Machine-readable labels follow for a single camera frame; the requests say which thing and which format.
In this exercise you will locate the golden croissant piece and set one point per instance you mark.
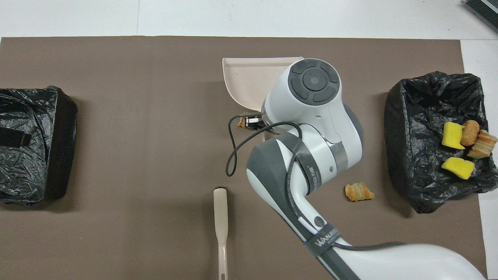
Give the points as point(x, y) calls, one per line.
point(358, 192)
point(482, 146)
point(241, 124)

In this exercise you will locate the beige plastic dustpan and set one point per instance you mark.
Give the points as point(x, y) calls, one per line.
point(249, 81)

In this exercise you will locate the beige hand brush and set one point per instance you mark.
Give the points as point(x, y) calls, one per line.
point(220, 217)

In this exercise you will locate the yellow sponge piece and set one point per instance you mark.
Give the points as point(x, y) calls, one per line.
point(452, 136)

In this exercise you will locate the green and yellow sponge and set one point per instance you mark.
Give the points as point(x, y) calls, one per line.
point(458, 167)

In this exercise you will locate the brown bread roll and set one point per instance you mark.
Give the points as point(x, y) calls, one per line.
point(470, 133)

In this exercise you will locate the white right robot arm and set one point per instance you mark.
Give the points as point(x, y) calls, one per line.
point(311, 116)

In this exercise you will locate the black bag lined bin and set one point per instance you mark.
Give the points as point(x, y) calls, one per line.
point(39, 116)
point(420, 128)

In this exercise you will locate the brown paper table mat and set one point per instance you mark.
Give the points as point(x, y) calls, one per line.
point(136, 97)

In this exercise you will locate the black ridged device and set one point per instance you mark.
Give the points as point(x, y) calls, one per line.
point(486, 11)

